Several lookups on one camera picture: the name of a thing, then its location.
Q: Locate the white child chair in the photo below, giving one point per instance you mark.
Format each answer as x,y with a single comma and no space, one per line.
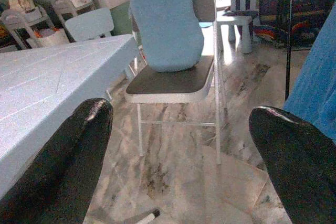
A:
237,24

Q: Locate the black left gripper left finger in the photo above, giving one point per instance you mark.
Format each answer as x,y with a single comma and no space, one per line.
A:
52,169

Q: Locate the white plastic folding table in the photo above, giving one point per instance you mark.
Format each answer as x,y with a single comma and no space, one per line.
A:
39,77

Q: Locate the grey folding chair white frame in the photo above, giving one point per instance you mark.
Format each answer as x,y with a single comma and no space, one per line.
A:
170,82

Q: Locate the white storage trolley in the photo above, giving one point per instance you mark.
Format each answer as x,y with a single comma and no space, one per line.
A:
15,22

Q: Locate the blue fabric cushion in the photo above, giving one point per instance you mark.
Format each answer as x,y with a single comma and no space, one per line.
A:
165,24

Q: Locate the bright blue shirt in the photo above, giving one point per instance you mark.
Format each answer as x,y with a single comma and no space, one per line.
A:
317,90

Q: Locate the pale blue child chair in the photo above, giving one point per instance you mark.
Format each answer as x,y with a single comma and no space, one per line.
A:
89,24

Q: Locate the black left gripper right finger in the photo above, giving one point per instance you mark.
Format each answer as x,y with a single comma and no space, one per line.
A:
302,169

